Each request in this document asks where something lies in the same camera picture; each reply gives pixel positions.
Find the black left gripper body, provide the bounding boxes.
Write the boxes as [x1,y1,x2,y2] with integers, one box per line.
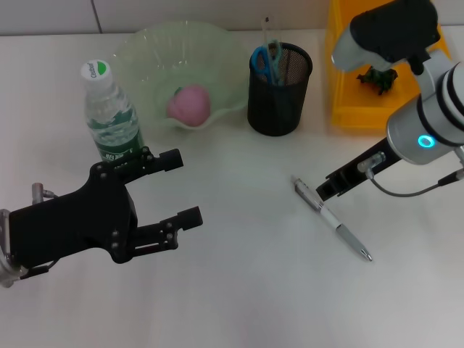
[9,162,139,269]

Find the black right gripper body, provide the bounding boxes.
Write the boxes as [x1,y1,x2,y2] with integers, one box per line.
[328,139,402,186]

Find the grey white ballpoint pen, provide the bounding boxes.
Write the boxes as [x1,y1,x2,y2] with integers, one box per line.
[290,175,373,262]

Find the pink peach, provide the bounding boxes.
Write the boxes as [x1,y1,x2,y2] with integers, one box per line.
[166,83,212,128]

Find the clear green label water bottle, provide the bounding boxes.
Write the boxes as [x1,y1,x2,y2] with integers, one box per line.
[80,59,146,162]

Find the green plastic wrapper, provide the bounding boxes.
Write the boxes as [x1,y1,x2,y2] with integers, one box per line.
[355,64,399,97]

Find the blue handled scissors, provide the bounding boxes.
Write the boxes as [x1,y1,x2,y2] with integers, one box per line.
[251,39,284,87]

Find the clear plastic ruler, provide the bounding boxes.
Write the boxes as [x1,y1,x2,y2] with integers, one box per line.
[260,16,283,86]

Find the black mesh pen holder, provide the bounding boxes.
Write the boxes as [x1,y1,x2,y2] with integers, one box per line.
[247,42,313,137]

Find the green glass fruit bowl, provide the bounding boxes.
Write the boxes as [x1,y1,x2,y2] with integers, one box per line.
[110,20,247,132]

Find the yellow plastic bin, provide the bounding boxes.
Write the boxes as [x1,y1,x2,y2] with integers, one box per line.
[324,0,452,130]

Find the silver left cable connector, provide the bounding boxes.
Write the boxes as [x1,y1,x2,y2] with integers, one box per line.
[30,183,59,204]

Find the dark right gripper cable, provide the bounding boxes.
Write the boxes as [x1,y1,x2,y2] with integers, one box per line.
[365,148,464,197]

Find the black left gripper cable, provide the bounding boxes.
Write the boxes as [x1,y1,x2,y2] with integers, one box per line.
[20,259,59,279]

